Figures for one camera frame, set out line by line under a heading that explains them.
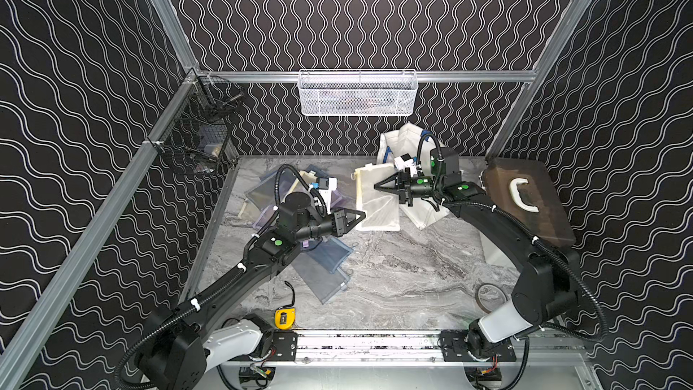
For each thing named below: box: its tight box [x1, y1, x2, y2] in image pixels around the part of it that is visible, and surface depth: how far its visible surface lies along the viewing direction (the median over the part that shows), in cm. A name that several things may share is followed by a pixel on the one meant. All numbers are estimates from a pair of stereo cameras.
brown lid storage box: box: [481, 157, 577, 247], surface depth 87 cm
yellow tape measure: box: [274, 279, 297, 330], surface depth 80 cm
